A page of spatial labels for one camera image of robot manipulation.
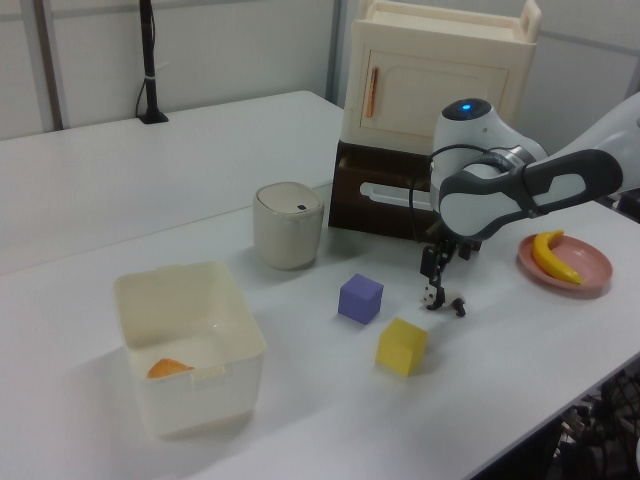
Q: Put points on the beige lidded trash can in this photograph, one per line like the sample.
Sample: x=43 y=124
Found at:
x=287 y=225

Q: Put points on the yellow toy banana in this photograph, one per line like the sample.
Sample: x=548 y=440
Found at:
x=550 y=260

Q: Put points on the orange toy piece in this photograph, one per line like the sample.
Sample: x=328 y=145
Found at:
x=167 y=369

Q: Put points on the purple foam cube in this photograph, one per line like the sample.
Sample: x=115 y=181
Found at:
x=361 y=299

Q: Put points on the yellow foam cube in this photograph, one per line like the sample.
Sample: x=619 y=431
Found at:
x=400 y=346

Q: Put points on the cream plastic storage cabinet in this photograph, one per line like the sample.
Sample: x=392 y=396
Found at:
x=430 y=85

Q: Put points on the dark wooden drawer cabinet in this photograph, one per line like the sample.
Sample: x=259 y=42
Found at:
x=380 y=149

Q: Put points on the pink plate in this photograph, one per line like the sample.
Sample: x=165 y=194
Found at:
x=585 y=260

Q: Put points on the cream plastic open bin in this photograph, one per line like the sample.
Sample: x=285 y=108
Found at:
x=195 y=345

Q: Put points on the black pole stand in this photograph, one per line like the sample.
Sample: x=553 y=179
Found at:
x=149 y=65

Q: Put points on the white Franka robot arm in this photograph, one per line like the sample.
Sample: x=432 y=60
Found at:
x=500 y=185

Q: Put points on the small panda toy figure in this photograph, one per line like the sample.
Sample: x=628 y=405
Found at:
x=452 y=302

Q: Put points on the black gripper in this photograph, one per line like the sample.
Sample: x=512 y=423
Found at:
x=467 y=247

